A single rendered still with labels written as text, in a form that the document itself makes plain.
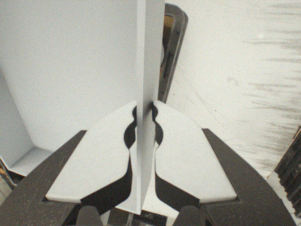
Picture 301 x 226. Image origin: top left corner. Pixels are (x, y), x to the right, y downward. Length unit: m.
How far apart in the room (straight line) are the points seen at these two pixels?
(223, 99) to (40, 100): 0.48
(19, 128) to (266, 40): 0.56
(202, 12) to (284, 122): 0.42
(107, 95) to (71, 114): 0.06
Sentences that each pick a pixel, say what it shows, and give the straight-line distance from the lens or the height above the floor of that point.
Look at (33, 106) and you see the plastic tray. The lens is 0.25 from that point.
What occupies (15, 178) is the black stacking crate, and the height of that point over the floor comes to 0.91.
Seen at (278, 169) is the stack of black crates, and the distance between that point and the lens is 1.47.
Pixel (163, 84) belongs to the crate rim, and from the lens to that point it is 0.28.
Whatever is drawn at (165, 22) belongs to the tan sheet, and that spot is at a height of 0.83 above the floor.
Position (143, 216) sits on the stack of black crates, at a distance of 1.91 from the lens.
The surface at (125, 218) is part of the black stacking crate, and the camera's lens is 0.83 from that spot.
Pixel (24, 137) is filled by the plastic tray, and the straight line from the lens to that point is 0.30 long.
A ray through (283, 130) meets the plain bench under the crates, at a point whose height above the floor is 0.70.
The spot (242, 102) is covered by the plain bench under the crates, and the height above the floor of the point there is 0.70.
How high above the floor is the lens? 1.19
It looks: 56 degrees down
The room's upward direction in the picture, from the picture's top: 154 degrees counter-clockwise
